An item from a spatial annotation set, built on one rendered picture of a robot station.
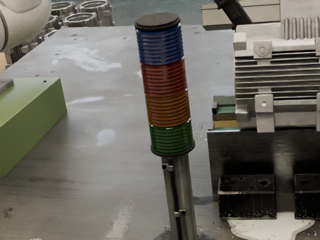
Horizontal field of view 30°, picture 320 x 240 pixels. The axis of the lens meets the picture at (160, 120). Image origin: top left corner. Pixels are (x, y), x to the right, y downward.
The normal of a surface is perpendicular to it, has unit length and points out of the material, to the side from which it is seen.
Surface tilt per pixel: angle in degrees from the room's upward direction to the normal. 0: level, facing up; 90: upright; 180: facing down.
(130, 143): 0
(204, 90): 0
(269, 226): 0
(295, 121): 67
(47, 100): 90
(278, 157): 90
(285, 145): 90
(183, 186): 90
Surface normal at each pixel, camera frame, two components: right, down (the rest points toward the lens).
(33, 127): 0.95, 0.03
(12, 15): 0.76, -0.03
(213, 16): -0.19, 0.00
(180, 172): -0.16, 0.45
